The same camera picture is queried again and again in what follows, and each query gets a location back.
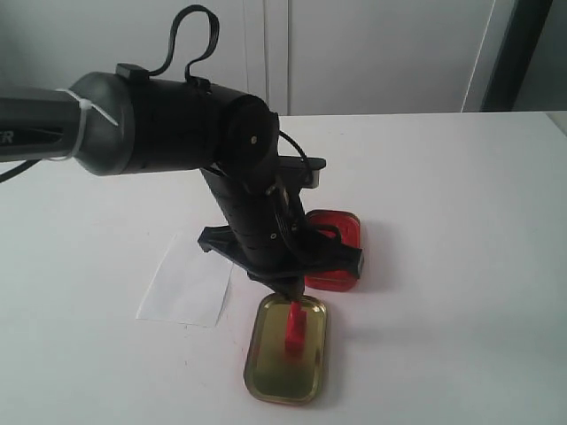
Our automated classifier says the red ink pad tin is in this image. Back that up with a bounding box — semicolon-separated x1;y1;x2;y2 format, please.
305;210;361;292

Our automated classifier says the white zip tie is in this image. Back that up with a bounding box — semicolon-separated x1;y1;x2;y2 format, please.
49;89;119;162

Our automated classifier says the red stamp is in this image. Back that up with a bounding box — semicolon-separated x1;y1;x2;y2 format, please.
284;301;307;356

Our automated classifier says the black looped cable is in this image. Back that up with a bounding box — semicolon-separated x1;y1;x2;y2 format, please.
145;4;221;83

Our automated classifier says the white paper sheet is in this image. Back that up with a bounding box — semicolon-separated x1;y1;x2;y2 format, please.
136;233;233;328

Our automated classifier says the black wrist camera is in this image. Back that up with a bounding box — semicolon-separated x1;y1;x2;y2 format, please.
279;156;327;189

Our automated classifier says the gold tin lid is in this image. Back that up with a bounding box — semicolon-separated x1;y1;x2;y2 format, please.
244;293;328;406

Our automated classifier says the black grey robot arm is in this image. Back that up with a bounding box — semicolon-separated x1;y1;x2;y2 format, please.
1;64;363;300

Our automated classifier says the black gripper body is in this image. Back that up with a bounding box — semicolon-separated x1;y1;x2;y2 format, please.
198;169;364;290

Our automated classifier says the dark vertical post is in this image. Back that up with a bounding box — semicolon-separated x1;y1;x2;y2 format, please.
480;0;553;112

